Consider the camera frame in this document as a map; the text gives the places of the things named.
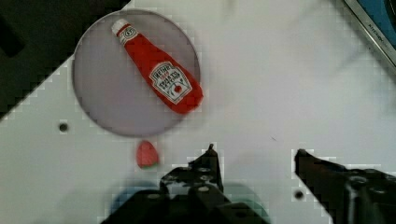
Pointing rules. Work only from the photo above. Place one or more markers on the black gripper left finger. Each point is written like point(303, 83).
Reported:
point(193, 194)

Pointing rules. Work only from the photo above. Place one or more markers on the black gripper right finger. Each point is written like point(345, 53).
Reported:
point(349, 196)

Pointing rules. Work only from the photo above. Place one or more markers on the red knitted ketchup bottle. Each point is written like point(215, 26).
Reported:
point(169, 80)

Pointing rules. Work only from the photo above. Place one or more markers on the grey round plate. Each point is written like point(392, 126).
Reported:
point(108, 85)

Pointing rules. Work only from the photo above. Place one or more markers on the red knitted strawberry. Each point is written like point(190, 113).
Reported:
point(146, 155)

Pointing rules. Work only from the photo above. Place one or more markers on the blue box with metal rim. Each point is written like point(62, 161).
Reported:
point(375, 20)

